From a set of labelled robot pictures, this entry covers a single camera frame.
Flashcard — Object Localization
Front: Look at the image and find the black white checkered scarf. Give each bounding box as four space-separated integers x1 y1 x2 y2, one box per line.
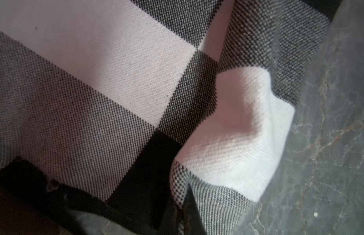
0 1 340 235

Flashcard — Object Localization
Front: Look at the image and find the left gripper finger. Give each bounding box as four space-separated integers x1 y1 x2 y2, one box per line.
167 185 206 235

